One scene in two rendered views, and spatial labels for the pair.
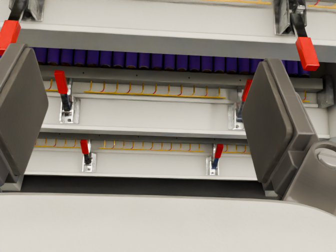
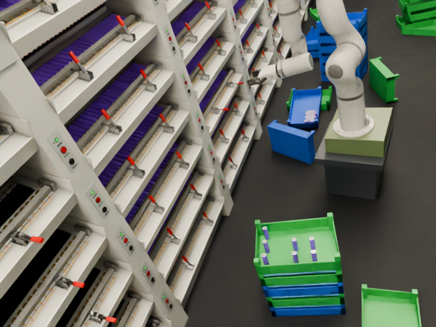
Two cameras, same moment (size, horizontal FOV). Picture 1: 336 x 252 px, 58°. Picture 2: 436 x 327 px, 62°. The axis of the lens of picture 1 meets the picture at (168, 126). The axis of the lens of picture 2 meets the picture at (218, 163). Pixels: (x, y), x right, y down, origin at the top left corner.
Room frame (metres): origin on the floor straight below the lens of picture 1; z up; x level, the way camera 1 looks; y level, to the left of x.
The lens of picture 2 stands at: (-0.75, 1.52, 1.49)
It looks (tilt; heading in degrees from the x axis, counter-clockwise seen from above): 38 degrees down; 309
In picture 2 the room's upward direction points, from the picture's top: 20 degrees counter-clockwise
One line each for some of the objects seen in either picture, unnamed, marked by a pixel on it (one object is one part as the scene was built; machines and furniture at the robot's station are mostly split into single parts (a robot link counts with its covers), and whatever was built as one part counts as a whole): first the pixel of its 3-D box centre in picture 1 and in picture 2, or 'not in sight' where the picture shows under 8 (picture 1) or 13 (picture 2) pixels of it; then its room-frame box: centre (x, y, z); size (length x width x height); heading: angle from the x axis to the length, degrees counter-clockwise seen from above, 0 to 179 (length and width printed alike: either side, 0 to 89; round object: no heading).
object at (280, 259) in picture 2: not in sight; (295, 243); (-0.36, 0.75, 0.36); 0.30 x 0.20 x 0.08; 21
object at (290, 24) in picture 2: not in sight; (294, 39); (-0.16, -0.05, 0.80); 0.16 x 0.09 x 0.30; 97
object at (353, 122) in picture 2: not in sight; (351, 110); (-0.42, 0.02, 0.47); 0.19 x 0.19 x 0.18
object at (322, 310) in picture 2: not in sight; (305, 288); (-0.36, 0.75, 0.04); 0.30 x 0.20 x 0.08; 21
